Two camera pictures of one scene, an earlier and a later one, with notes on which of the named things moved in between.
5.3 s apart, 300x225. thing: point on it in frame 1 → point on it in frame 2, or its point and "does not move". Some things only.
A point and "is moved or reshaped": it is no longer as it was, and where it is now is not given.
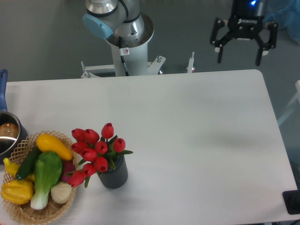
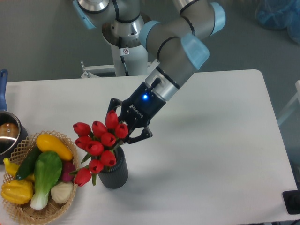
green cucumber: [28, 162] does not move
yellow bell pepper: [17, 191] does not move
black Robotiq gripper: [246, 22] → [137, 109]
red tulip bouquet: [97, 155] is moved or reshaped
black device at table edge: [291, 200] does not move
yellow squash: [47, 142] does not move
